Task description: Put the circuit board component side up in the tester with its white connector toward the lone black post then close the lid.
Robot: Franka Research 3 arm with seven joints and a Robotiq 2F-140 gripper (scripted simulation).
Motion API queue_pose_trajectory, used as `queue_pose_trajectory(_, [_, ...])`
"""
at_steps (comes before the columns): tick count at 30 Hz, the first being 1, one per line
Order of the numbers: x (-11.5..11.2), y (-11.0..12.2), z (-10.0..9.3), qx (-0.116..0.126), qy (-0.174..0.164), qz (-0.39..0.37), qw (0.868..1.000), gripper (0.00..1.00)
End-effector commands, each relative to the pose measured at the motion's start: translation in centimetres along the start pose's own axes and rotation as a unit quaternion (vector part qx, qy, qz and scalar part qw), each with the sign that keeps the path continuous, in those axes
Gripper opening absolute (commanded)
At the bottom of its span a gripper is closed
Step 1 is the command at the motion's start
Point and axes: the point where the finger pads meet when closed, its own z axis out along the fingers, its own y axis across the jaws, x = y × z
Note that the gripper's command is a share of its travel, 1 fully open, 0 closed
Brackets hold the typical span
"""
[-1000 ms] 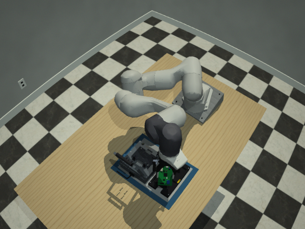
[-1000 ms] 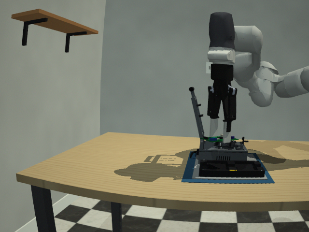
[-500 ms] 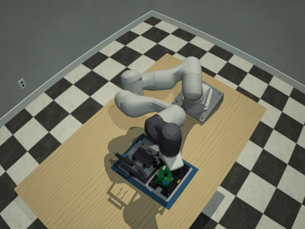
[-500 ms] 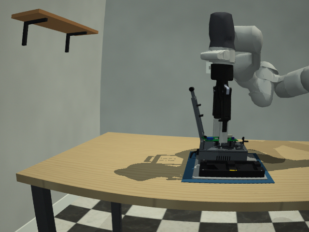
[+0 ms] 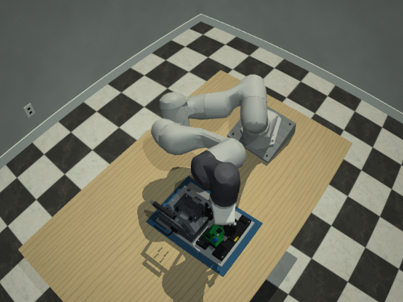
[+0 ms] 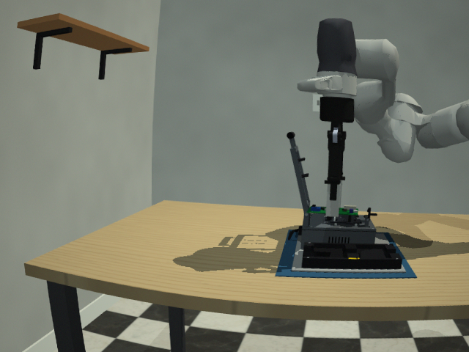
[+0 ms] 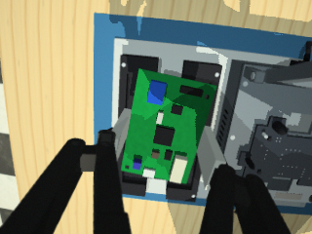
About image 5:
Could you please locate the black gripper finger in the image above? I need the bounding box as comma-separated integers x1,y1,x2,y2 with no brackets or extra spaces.
205,200,214,228
223,221,238,241

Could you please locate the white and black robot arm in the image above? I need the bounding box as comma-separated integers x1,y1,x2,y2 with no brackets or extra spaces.
151,74,281,225

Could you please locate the green circuit board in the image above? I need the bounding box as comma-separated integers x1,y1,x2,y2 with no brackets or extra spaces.
203,224,225,246

